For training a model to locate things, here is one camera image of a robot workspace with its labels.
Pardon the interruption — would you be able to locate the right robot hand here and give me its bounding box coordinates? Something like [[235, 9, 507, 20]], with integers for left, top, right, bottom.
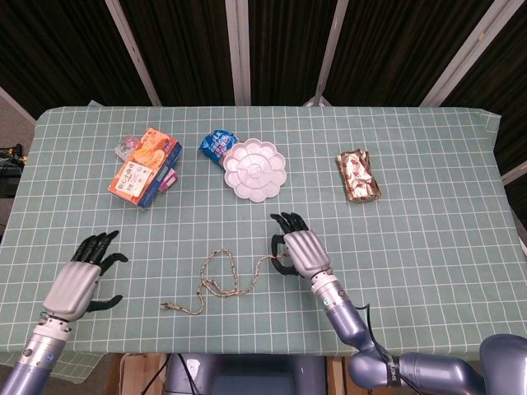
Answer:
[[269, 211, 333, 279]]

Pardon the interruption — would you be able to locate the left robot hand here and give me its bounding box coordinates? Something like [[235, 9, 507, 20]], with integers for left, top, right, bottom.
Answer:
[[43, 230, 129, 323]]

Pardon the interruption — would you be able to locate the beige black braided rope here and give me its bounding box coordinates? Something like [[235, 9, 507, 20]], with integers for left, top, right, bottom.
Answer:
[[159, 249, 285, 317]]

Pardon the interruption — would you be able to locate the gold foil snack packet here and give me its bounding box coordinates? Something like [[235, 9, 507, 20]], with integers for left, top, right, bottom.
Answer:
[[336, 150, 383, 203]]

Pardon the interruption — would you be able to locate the white flower paint palette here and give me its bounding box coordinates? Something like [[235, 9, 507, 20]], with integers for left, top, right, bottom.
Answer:
[[223, 138, 288, 204]]

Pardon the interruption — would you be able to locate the green checked tablecloth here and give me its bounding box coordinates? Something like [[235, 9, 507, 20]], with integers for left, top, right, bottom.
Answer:
[[0, 105, 527, 379]]

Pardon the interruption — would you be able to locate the blue grey robot torso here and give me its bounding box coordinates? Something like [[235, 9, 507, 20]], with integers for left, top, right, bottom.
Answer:
[[164, 353, 329, 395]]

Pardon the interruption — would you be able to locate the orange blue biscuit box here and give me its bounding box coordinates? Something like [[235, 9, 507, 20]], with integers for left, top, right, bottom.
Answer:
[[107, 127, 184, 210]]

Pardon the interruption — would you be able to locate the blue snack bag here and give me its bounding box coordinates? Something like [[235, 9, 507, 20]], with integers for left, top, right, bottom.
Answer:
[[199, 129, 239, 168]]

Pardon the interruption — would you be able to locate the small floral pink pack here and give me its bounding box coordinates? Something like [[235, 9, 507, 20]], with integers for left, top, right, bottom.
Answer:
[[114, 135, 143, 162]]

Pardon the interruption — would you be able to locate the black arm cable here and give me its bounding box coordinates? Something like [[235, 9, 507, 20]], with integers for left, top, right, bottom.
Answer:
[[352, 303, 413, 390]]

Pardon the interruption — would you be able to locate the black equipment with cables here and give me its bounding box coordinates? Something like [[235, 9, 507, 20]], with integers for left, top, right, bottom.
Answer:
[[0, 143, 26, 198]]

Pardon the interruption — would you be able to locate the black printed arm strap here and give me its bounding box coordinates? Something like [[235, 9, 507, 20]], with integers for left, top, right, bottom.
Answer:
[[385, 355, 400, 388]]

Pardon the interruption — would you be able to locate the white frame post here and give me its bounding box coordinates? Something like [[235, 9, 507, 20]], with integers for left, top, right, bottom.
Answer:
[[105, 0, 162, 107], [304, 0, 351, 107], [422, 0, 518, 107], [225, 0, 252, 106]]

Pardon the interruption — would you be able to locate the white frame beam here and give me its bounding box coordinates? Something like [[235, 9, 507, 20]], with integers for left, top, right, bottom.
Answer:
[[500, 162, 527, 186]]

